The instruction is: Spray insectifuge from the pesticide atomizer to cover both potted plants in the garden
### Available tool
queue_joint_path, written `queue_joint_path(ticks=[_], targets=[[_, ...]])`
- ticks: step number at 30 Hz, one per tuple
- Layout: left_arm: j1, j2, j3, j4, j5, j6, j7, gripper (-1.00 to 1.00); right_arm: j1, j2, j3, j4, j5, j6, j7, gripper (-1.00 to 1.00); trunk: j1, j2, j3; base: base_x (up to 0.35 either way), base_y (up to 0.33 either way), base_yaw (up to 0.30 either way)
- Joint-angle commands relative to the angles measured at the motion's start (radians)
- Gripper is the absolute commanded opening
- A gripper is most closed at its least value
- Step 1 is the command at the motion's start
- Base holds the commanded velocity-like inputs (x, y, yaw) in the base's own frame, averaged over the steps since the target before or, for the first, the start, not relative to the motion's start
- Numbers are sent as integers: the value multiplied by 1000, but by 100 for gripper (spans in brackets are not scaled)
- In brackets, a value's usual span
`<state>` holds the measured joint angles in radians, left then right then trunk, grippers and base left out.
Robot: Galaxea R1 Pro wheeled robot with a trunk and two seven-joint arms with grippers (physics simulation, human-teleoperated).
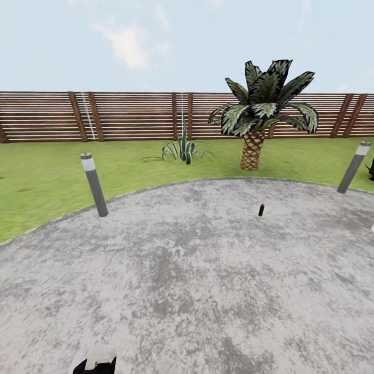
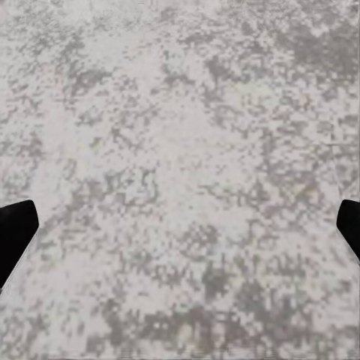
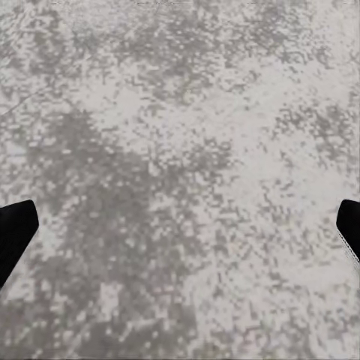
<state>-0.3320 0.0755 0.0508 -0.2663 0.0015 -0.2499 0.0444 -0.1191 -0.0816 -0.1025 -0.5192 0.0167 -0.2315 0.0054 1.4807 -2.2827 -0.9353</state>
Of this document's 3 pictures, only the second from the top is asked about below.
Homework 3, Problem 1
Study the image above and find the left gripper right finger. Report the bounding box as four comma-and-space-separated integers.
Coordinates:
336, 199, 360, 260

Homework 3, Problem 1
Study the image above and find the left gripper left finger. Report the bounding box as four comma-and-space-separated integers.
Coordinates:
0, 200, 39, 289

